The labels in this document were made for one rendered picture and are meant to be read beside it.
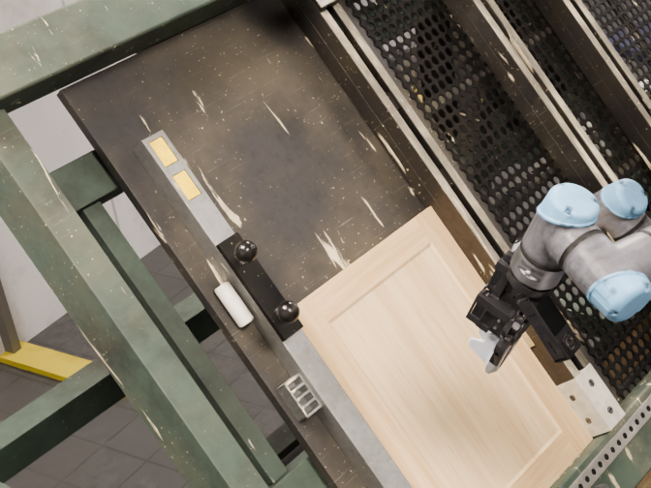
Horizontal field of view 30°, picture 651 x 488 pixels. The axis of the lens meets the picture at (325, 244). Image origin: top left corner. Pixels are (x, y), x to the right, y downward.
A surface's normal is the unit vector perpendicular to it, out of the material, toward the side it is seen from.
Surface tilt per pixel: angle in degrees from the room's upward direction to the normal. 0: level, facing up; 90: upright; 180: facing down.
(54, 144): 90
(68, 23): 53
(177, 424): 90
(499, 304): 28
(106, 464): 0
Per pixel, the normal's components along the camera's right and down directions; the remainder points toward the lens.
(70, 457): -0.14, -0.87
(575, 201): 0.26, -0.69
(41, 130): 0.83, 0.16
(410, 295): 0.53, -0.36
